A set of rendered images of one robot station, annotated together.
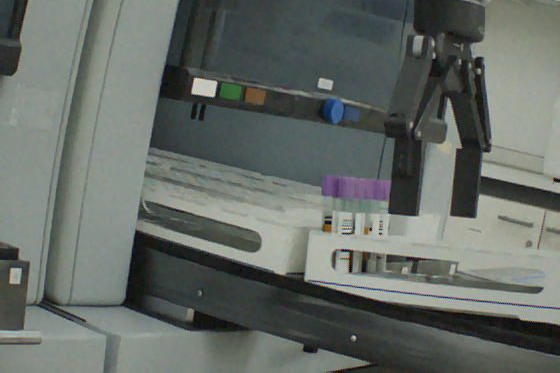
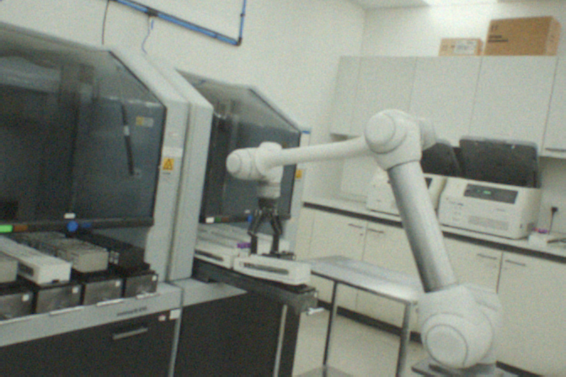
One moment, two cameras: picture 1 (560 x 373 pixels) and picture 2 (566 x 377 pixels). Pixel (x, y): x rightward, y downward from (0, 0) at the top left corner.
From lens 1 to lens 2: 100 cm
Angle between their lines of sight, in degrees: 2
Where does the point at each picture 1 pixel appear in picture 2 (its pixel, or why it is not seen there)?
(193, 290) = (207, 272)
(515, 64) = (361, 161)
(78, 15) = (171, 207)
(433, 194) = (289, 234)
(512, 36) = not seen: hidden behind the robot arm
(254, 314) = (221, 278)
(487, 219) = (344, 225)
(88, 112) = (177, 230)
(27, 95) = (158, 229)
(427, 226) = (284, 245)
